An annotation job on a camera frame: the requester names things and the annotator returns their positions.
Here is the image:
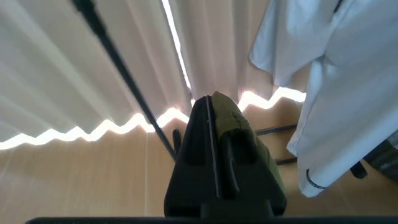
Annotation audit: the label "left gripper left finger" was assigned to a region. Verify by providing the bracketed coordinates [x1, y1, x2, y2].
[163, 95, 222, 218]

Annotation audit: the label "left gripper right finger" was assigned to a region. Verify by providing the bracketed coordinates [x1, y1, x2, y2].
[220, 129, 288, 217]

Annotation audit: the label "green garment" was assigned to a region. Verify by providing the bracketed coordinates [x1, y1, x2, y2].
[211, 90, 286, 193]

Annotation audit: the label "pale grey shorts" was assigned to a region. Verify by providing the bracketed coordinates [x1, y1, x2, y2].
[248, 0, 398, 198]

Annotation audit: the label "black clothes rack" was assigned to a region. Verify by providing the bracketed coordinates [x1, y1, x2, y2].
[71, 0, 369, 180]

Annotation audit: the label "beige curtain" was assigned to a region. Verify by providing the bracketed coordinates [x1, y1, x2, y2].
[0, 0, 307, 144]

